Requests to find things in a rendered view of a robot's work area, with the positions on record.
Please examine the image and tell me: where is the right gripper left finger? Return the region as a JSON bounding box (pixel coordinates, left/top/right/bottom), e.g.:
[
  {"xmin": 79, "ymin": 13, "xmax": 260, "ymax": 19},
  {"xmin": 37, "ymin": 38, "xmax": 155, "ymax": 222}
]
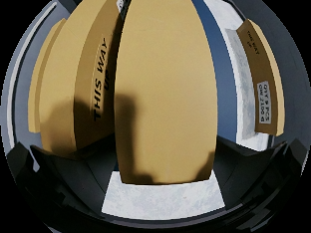
[{"xmin": 30, "ymin": 133, "xmax": 118, "ymax": 216}]

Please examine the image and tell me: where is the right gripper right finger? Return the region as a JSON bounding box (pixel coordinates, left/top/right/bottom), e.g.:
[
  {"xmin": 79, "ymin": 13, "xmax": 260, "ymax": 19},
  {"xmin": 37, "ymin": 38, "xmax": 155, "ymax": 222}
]
[{"xmin": 212, "ymin": 135, "xmax": 287, "ymax": 210}]

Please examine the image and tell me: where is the brown cardboard carton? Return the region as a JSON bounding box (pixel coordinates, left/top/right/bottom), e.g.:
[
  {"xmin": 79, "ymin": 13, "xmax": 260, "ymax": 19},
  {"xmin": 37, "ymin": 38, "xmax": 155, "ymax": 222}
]
[
  {"xmin": 28, "ymin": 18, "xmax": 67, "ymax": 132},
  {"xmin": 115, "ymin": 0, "xmax": 217, "ymax": 185},
  {"xmin": 236, "ymin": 18, "xmax": 284, "ymax": 136},
  {"xmin": 39, "ymin": 0, "xmax": 132, "ymax": 155}
]

